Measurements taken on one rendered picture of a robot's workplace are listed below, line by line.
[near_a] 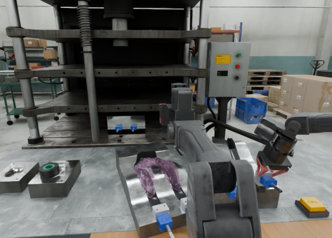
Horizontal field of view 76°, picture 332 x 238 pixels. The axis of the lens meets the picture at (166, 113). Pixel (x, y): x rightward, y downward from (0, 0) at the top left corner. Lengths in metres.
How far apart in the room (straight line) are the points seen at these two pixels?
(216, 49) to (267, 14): 6.64
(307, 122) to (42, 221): 0.96
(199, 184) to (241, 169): 0.06
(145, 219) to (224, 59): 1.21
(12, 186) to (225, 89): 1.40
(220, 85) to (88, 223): 1.23
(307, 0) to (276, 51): 1.72
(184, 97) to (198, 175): 0.28
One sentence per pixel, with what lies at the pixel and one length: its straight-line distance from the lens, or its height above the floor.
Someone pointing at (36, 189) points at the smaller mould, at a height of 0.84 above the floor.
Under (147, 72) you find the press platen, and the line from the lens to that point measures 1.49.
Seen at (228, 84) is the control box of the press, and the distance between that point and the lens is 1.66.
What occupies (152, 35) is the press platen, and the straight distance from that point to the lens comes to 1.52.
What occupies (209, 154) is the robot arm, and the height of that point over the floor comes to 1.23.
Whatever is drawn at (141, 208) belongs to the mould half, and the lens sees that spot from 0.84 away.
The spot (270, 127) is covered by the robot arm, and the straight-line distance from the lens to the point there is 0.81.
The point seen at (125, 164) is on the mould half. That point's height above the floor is 0.87.
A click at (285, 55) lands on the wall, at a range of 8.46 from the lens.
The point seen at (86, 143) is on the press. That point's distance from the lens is 1.60.
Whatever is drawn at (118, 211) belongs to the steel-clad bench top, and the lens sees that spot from 0.92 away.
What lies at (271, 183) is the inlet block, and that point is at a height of 0.94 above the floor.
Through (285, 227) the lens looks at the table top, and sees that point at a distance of 0.95.
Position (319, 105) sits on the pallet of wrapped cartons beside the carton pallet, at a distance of 4.65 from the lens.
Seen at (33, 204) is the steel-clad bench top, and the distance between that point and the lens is 1.08.
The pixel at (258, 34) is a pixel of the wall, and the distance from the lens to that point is 8.04.
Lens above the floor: 1.39
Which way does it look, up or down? 16 degrees down
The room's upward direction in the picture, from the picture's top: straight up
